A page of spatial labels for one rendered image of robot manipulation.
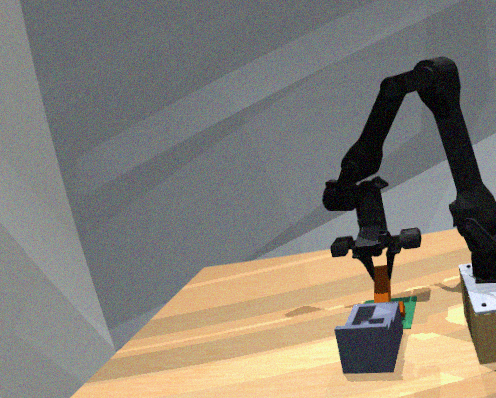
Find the brown l-shaped part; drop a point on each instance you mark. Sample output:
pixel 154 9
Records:
pixel 382 287

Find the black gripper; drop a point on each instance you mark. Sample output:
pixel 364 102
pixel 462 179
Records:
pixel 407 239

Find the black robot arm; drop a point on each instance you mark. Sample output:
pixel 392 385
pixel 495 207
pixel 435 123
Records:
pixel 474 211

